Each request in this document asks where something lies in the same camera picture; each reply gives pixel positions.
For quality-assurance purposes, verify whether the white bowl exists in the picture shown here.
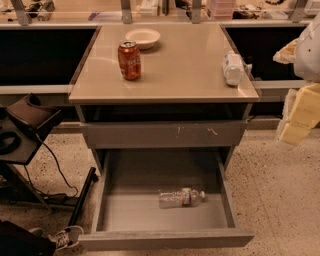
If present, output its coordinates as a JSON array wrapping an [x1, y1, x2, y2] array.
[[125, 28, 160, 50]]

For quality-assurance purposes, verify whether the black stand with tray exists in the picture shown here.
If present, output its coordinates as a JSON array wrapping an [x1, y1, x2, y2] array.
[[0, 93, 62, 211]]

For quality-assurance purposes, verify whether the white plastic bottle lying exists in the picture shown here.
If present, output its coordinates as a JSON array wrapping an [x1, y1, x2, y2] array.
[[222, 51, 252, 87]]

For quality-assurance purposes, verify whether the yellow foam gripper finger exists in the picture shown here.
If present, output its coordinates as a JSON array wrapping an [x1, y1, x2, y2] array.
[[273, 39, 297, 64], [276, 83, 320, 146]]

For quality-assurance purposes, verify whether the black pole on floor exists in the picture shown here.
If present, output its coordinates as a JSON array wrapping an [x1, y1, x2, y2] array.
[[68, 167, 98, 226]]

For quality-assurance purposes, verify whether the open grey middle drawer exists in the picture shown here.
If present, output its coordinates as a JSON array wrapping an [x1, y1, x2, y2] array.
[[80, 148, 254, 251]]

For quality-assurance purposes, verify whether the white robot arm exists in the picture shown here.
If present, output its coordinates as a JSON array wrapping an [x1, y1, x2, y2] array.
[[273, 13, 320, 150]]

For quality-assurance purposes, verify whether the closed grey top drawer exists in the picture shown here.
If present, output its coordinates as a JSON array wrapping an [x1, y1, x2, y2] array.
[[80, 120, 247, 149]]

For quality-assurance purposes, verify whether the black cable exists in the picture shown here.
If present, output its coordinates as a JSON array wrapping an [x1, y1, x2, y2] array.
[[23, 133, 80, 202]]

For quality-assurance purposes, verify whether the dark trouser leg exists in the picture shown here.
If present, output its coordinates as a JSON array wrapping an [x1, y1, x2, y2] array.
[[0, 221, 56, 256]]

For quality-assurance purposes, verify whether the black and white sneaker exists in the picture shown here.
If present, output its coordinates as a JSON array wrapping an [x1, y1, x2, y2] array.
[[28, 225, 84, 256]]

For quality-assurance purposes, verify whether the orange soda can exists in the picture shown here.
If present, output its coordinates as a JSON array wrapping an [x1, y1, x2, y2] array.
[[118, 40, 141, 80]]

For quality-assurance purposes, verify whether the grey cabinet with counter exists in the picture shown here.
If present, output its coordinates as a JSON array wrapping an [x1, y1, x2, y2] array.
[[69, 23, 259, 167]]

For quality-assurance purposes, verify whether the clear plastic water bottle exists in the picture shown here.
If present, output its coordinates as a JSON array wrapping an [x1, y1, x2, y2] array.
[[159, 187, 206, 209]]

